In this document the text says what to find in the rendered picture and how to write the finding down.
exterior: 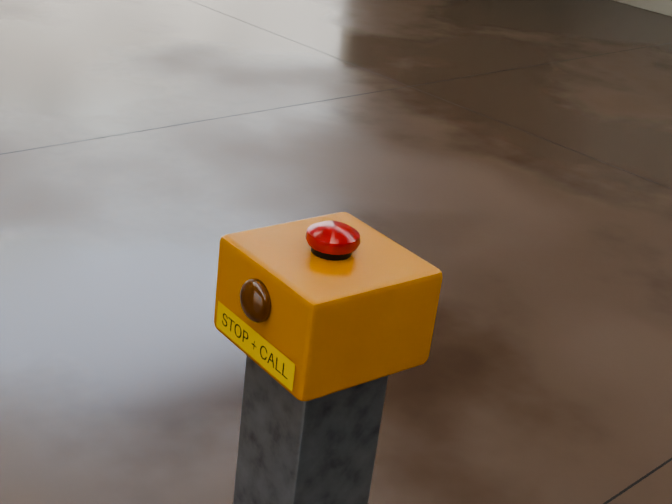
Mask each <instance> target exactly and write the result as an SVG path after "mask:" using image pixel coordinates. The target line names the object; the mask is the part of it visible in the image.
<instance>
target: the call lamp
mask: <svg viewBox="0 0 672 504"><path fill-rule="evenodd" d="M239 297H240V305H241V308H242V310H243V313H244V314H245V315H246V317H247V318H248V319H249V320H251V321H253V322H255V323H262V322H264V321H266V320H267V319H268V317H269V315H270V312H271V299H270V295H269V292H268V290H267V288H266V286H265V284H264V283H263V282H262V281H260V280H259V279H256V278H250V279H248V280H246V281H245V282H244V283H243V285H242V287H241V289H240V295H239Z"/></svg>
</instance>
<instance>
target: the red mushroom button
mask: <svg viewBox="0 0 672 504"><path fill-rule="evenodd" d="M305 238H306V240H307V243H308V245H309V246H310V247H311V248H313V249H314V250H316V251H319V252H322V253H325V254H331V255H344V254H349V253H352V252H354V251H355V250H356V249H357V247H358V246H359V245H360V234H359V232H358V231H357V230H356V229H354V228H353V227H351V226H349V225H347V224H345V223H342V222H338V221H323V222H318V223H314V224H312V225H310V226H309V227H308V229H307V232H306V235H305Z"/></svg>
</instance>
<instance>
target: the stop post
mask: <svg viewBox="0 0 672 504"><path fill-rule="evenodd" d="M323 221H338V222H342V223H345V224H347V225H349V226H351V227H353V228H354V229H356V230H357V231H358V232H359V234H360V245H359V246H358V247H357V249H356V250H355V251H354V252H352V253H349V254H344V255H331V254H325V253H322V252H319V251H316V250H314V249H313V248H311V247H310V246H309V245H308V243H307V240H306V238H305V235H306V232H307V229H308V227H309V226H310V225H312V224H314V223H318V222H323ZM250 278H256V279H259V280H260V281H262V282H263V283H264V284H265V286H266V288H267V290H268V292H269V295H270V299H271V312H270V315H269V317H268V319H267V320H266V321H264V322H262V323H255V322H253V321H251V320H249V319H248V318H247V317H246V315H245V314H244V313H243V310H242V308H241V305H240V297H239V295H240V289H241V287H242V285H243V283H244V282H245V281H246V280H248V279H250ZM442 278H443V276H442V272H441V271H440V269H438V268H436V267H435V266H433V265H432V264H430V263H428V262H427V261H425V260H424V259H422V258H420V257H419V256H417V255H415V254H414V253H412V252H411V251H409V250H407V249H406V248H404V247H403V246H401V245H399V244H398V243H396V242H394V241H393V240H391V239H390V238H388V237H386V236H385V235H383V234H382V233H380V232H378V231H377V230H375V229H373V228H372V227H370V226H369V225H367V224H365V223H364V222H362V221H360V220H359V219H357V218H356V217H354V216H352V215H351V214H349V213H347V212H338V213H333V214H328V215H323V216H318V217H313V218H307V219H302V220H297V221H292V222H287V223H282V224H277V225H272V226H266V227H261V228H256V229H251V230H246V231H241V232H236V233H231V234H225V235H224V236H222V237H221V239H220V245H219V258H218V272H217V285H216V299H215V312H214V324H215V327H216V329H217V330H218V331H219V332H221V333H222V334H223V335H224V336H225V337H226V338H227V339H229V340H230V341H231V342H232V343H233V344H234V345H236V346H237V347H238V348H239V349H240V350H241V351H242V352H244V353H245V354H246V355H247V356H246V367H245V378H244V389H243V400H242V411H241V422H240V433H239V444H238V455H237V466H236V477H235V488H234V499H233V504H368V500H369V493H370V487H371V481H372V475H373V468H374V462H375V456H376V450H377V443H378V437H379V431H380V425H381V418H382V412H383V406H384V399H385V393H386V387H387V381H388V375H391V374H394V373H397V372H400V371H403V370H406V369H409V368H412V367H415V366H418V365H422V364H424V363H425V362H426V361H427V359H428V357H429V351H430V346H431V340H432V334H433V329H434V323H435V318H436V312H437V306H438V301H439V295H440V289H441V284H442Z"/></svg>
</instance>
